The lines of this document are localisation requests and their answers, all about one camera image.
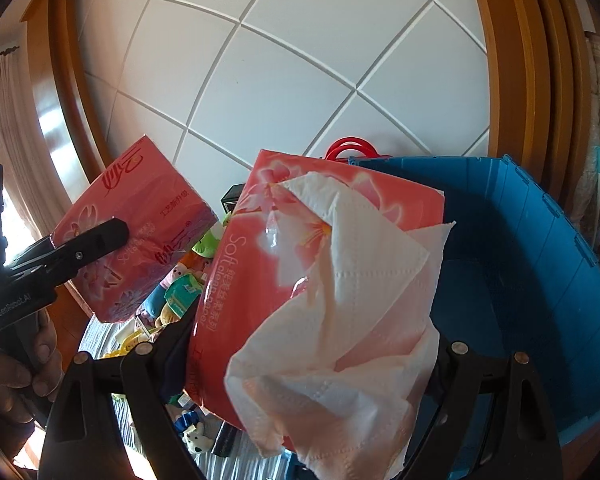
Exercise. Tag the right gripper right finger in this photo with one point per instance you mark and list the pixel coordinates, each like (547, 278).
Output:
(483, 418)

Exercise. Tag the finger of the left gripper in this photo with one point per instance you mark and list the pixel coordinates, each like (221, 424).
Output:
(87, 244)

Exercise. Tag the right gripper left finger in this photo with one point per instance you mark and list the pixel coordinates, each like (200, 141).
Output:
(83, 440)

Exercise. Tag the pink tissue pack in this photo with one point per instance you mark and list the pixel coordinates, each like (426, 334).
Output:
(165, 217)
(314, 331)

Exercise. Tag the yellow snowball maker tongs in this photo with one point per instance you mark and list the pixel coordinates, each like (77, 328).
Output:
(130, 342)

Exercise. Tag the person left hand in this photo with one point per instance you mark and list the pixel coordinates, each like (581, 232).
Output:
(15, 376)

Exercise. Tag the small white dog plush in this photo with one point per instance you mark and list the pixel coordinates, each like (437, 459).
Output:
(196, 441)

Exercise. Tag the brown bear plush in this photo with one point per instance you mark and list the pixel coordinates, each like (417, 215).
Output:
(166, 317)

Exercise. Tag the teal wipes pack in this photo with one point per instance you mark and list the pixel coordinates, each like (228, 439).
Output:
(182, 293)

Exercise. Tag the green frog plush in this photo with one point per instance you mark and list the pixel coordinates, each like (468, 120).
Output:
(209, 242)

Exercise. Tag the pink curtain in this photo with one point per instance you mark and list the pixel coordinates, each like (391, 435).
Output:
(30, 177)

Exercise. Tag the black rectangular case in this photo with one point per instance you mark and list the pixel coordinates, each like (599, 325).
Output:
(225, 440)

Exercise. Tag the black gift box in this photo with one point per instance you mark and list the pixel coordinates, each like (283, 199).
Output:
(231, 198)

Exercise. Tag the blue plastic crate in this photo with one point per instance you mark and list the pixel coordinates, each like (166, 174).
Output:
(516, 277)

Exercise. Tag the red toy suitcase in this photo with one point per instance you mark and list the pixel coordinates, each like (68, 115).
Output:
(351, 146)

